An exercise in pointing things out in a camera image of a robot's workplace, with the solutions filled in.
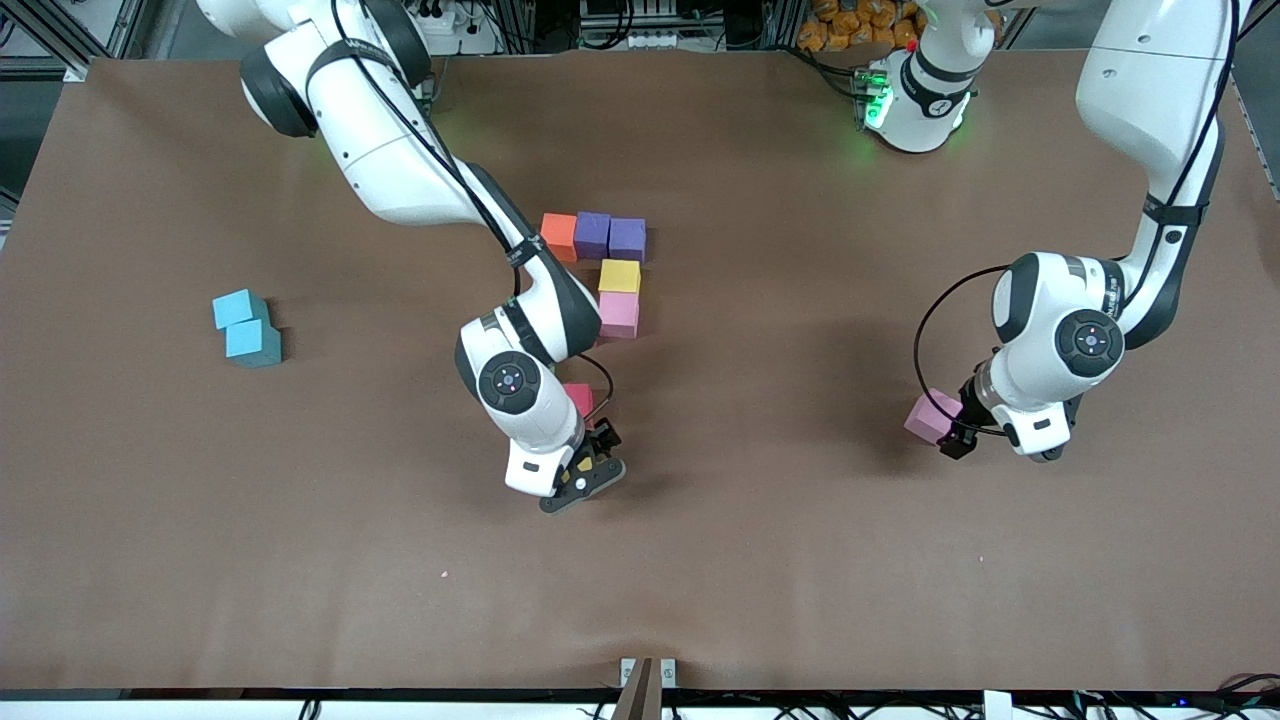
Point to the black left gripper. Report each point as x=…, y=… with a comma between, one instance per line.
x=971, y=412

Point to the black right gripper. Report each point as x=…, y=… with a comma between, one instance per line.
x=603, y=437

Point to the yellow foam cube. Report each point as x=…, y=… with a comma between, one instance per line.
x=576, y=468
x=620, y=276

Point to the red foam cube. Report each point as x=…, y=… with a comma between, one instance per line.
x=579, y=398

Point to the pink foam cube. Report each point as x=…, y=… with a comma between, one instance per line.
x=620, y=314
x=930, y=416

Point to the purple foam cube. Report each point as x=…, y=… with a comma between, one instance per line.
x=627, y=239
x=592, y=235

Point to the orange foam cube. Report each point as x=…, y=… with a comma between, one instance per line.
x=558, y=235

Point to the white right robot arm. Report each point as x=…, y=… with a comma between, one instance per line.
x=400, y=170

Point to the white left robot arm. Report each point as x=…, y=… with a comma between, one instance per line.
x=1150, y=90

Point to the table cover sheet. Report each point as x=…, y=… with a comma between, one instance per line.
x=700, y=580

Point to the cyan foam cube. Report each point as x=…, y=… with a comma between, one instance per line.
x=252, y=343
x=238, y=308

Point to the white power strip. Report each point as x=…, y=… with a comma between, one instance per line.
x=655, y=41
x=445, y=24

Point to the pile of orange items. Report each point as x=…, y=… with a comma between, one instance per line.
x=850, y=25

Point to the metal mounting bracket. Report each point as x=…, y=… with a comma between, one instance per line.
x=668, y=672

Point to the camera mount pole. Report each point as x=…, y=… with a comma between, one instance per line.
x=635, y=700

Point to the aluminium frame profile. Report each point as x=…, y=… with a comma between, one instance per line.
x=72, y=68

